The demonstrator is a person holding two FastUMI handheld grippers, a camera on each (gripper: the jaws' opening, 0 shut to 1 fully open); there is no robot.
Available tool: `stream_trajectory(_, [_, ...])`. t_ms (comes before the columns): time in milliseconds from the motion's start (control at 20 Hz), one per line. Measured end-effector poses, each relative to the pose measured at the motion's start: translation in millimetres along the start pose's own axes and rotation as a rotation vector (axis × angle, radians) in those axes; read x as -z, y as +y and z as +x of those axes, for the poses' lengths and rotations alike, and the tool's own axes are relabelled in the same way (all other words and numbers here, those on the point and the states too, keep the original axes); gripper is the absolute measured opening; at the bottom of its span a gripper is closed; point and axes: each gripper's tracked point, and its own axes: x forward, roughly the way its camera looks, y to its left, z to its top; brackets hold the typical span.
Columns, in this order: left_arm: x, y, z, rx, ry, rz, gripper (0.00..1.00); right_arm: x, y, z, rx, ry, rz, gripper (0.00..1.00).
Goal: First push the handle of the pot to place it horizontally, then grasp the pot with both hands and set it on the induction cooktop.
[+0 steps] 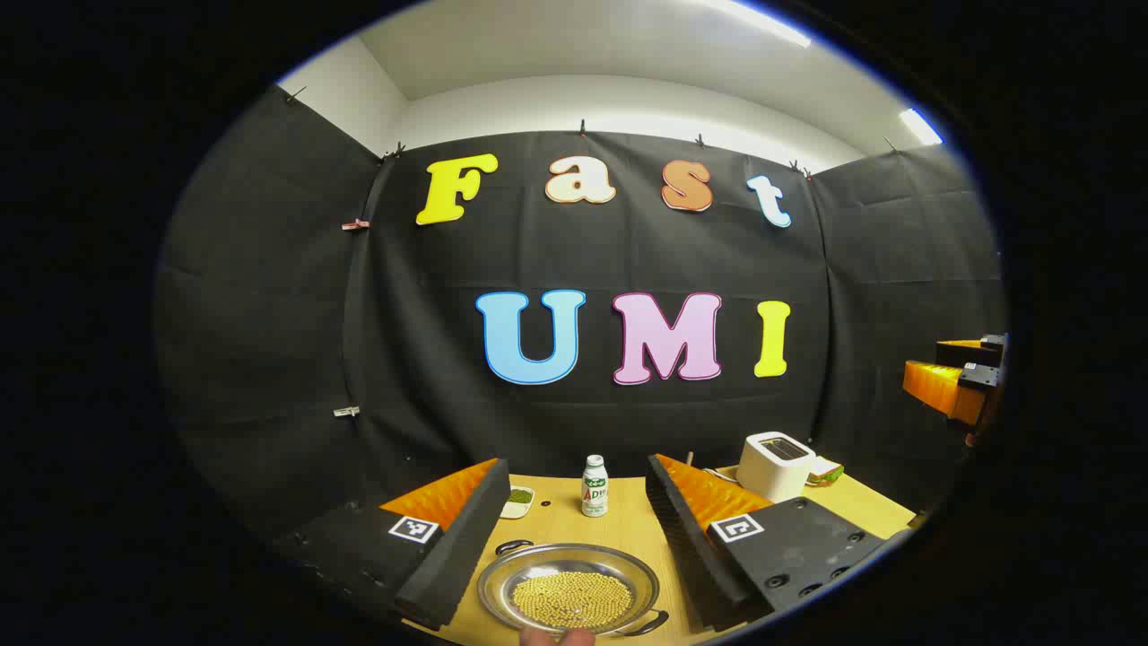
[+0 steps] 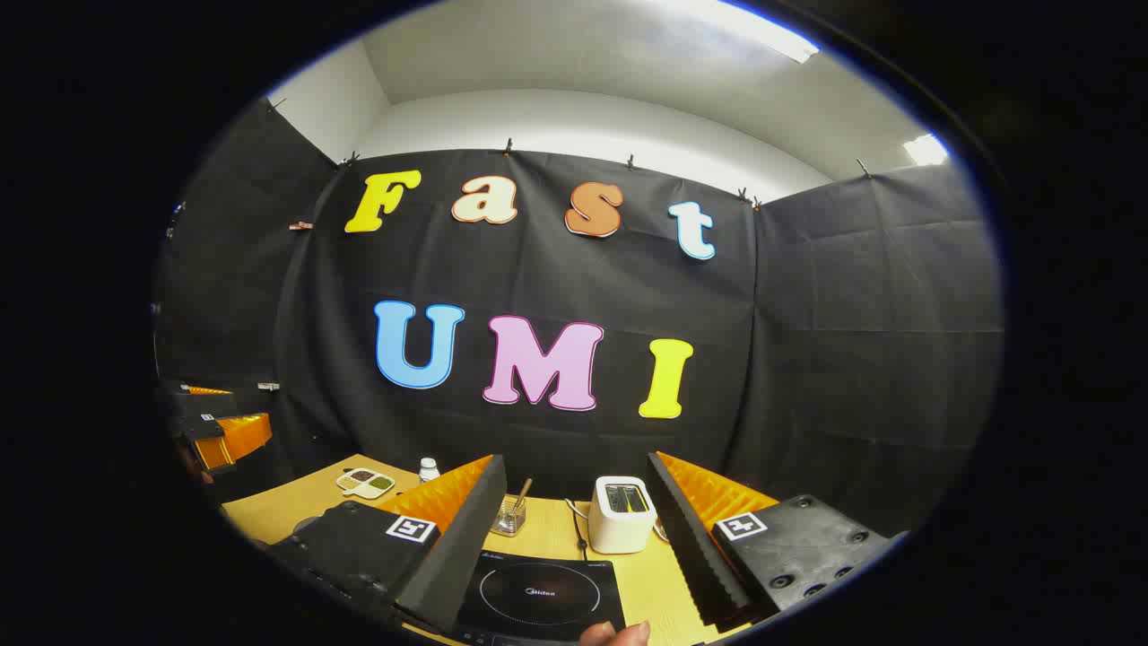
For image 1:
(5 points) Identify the white toaster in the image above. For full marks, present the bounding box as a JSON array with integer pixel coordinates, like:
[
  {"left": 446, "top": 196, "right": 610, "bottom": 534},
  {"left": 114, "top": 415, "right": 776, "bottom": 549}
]
[{"left": 736, "top": 432, "right": 817, "bottom": 503}]

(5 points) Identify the white green-label drink bottle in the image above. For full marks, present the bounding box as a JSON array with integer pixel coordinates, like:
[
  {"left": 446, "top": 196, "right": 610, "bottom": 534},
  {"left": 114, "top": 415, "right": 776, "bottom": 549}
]
[{"left": 581, "top": 454, "right": 610, "bottom": 518}]

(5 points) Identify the pile of yellow soybeans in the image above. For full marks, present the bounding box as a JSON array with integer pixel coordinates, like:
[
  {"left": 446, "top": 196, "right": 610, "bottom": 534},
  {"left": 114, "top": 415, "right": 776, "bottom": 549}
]
[{"left": 511, "top": 572, "right": 634, "bottom": 630}]

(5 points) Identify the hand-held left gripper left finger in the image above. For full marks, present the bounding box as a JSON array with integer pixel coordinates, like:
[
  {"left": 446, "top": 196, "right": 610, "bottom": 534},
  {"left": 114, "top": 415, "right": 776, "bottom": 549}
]
[{"left": 274, "top": 458, "right": 510, "bottom": 631}]

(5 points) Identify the stainless steel pot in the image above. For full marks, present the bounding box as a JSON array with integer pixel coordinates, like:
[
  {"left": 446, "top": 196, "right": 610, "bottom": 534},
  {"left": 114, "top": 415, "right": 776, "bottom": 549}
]
[{"left": 475, "top": 538, "right": 670, "bottom": 640}]

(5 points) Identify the small ceiling light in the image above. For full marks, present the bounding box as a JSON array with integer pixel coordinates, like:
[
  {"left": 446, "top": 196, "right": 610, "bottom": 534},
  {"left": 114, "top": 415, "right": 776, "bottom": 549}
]
[{"left": 900, "top": 108, "right": 944, "bottom": 146}]

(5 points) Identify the black backdrop cloth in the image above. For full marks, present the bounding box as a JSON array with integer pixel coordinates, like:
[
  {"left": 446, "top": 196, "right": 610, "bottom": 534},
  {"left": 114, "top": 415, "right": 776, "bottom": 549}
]
[{"left": 154, "top": 85, "right": 1007, "bottom": 548}]

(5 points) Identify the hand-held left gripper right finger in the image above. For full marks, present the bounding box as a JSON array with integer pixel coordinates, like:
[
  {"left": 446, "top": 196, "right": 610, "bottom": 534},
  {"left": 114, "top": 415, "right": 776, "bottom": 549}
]
[{"left": 646, "top": 454, "right": 891, "bottom": 633}]

